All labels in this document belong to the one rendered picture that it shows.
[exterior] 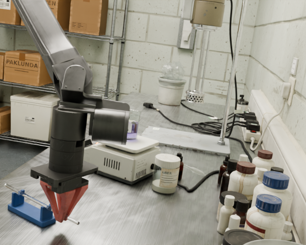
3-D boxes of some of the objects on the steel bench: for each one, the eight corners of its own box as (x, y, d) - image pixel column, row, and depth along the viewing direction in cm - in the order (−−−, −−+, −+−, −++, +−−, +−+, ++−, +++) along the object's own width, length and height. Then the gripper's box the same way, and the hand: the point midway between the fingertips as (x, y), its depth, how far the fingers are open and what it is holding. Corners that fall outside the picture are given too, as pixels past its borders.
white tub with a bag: (179, 108, 202) (186, 63, 197) (151, 103, 205) (157, 59, 201) (185, 103, 216) (191, 61, 211) (159, 99, 219) (163, 58, 214)
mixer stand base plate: (137, 141, 136) (137, 138, 136) (147, 128, 155) (147, 125, 155) (229, 156, 132) (230, 153, 132) (229, 141, 152) (229, 138, 151)
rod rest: (6, 209, 80) (7, 191, 79) (21, 204, 83) (22, 187, 82) (42, 228, 75) (43, 209, 74) (57, 222, 77) (58, 204, 77)
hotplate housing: (66, 164, 107) (68, 134, 106) (97, 154, 119) (99, 126, 117) (139, 189, 97) (143, 157, 95) (166, 175, 108) (170, 146, 107)
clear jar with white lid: (146, 185, 100) (151, 153, 99) (169, 184, 103) (173, 153, 101) (157, 195, 95) (161, 162, 93) (180, 194, 98) (185, 161, 96)
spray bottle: (237, 117, 197) (241, 95, 194) (233, 115, 200) (237, 93, 198) (244, 117, 198) (248, 96, 196) (240, 115, 201) (244, 94, 199)
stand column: (216, 144, 141) (253, -80, 125) (216, 142, 144) (252, -78, 128) (225, 146, 141) (263, -79, 125) (225, 143, 143) (262, -77, 128)
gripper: (75, 127, 76) (68, 205, 80) (30, 135, 68) (25, 222, 72) (103, 136, 73) (94, 218, 77) (59, 147, 65) (52, 237, 68)
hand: (61, 216), depth 74 cm, fingers closed
